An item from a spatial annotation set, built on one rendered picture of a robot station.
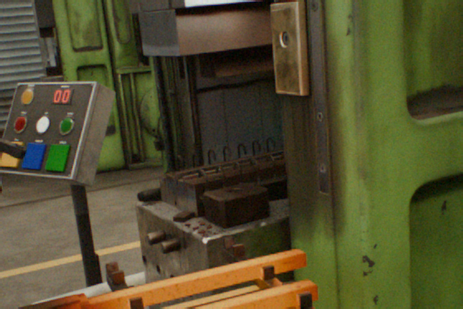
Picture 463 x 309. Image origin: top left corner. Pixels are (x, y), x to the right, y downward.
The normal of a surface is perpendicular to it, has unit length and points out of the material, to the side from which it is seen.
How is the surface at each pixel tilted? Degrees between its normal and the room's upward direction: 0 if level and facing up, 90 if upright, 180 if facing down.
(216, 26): 90
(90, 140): 90
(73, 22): 89
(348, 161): 90
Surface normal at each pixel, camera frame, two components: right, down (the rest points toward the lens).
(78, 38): 0.28, 0.21
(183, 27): 0.49, 0.18
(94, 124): 0.81, 0.08
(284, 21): -0.87, 0.21
